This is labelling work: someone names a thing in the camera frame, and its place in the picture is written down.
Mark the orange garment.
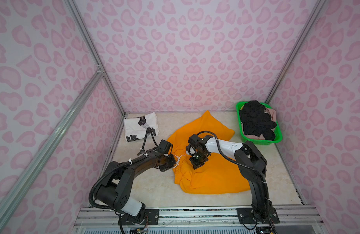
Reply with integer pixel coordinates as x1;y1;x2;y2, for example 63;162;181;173
167;111;250;195

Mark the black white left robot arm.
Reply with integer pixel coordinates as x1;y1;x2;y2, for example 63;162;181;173
88;140;176;224

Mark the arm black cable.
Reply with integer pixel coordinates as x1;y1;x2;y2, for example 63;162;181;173
196;130;267;182
88;126;159;210

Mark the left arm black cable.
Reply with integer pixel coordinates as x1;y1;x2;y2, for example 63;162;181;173
88;126;159;210

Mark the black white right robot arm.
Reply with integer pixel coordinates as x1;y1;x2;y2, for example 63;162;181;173
186;131;280;224

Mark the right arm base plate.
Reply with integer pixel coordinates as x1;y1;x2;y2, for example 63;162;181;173
237;208;280;225

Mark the green laundry basket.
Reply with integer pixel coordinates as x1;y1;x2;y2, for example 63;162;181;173
236;101;282;145

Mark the pink beige garment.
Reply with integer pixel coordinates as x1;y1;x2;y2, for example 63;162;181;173
266;108;277;122

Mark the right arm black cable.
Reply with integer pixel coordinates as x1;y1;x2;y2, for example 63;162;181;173
196;130;267;182

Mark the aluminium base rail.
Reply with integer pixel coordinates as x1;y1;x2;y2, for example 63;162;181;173
72;205;328;234

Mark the black garment in basket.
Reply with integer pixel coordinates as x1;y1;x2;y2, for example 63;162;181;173
239;100;277;141

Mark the white t-shirt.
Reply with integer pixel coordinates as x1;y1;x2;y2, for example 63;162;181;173
124;112;160;142

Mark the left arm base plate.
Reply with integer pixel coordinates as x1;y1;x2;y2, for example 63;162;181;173
119;207;159;226

